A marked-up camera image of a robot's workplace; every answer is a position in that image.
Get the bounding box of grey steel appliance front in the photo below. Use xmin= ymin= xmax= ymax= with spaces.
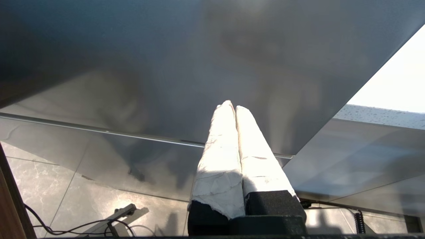
xmin=0 ymin=0 xmax=425 ymax=203

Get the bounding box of thin black cable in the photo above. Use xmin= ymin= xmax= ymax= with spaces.
xmin=298 ymin=199 xmax=363 ymax=213

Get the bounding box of white tall cabinet side panel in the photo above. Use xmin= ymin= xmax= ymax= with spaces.
xmin=345 ymin=23 xmax=425 ymax=114

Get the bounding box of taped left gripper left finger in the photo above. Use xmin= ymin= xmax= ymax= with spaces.
xmin=188 ymin=100 xmax=246 ymax=237

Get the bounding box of grey base cabinet door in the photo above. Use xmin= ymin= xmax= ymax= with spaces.
xmin=282 ymin=119 xmax=425 ymax=218

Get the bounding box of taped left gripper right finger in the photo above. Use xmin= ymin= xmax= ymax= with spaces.
xmin=235 ymin=106 xmax=308 ymax=220

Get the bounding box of black floor cable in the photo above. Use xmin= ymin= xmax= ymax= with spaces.
xmin=23 ymin=202 xmax=137 ymax=238

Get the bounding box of black coiled cable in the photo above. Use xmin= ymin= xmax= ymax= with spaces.
xmin=354 ymin=209 xmax=367 ymax=235

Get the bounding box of brown wooden furniture edge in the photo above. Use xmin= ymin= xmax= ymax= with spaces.
xmin=0 ymin=143 xmax=37 ymax=239

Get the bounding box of grey metal stand foot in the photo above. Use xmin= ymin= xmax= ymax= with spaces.
xmin=82 ymin=203 xmax=137 ymax=235

